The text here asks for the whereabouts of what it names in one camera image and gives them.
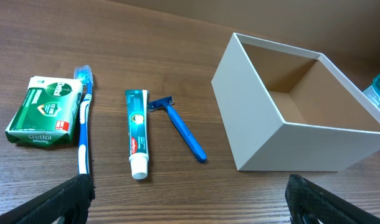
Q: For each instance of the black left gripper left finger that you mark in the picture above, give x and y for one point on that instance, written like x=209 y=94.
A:
x=66 y=203

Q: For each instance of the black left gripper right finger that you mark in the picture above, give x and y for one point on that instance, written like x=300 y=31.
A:
x=309 y=203

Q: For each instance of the green Dettol soap bar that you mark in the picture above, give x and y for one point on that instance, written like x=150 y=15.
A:
x=48 y=113

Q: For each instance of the blue white toothbrush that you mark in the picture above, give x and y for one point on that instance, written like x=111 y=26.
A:
x=85 y=75

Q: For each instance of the white cardboard box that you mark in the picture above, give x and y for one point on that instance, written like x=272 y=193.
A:
x=286 y=108

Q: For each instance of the Colgate toothpaste tube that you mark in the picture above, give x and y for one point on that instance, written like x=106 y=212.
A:
x=137 y=108

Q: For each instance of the blue disposable razor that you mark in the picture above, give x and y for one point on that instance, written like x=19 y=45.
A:
x=167 y=105

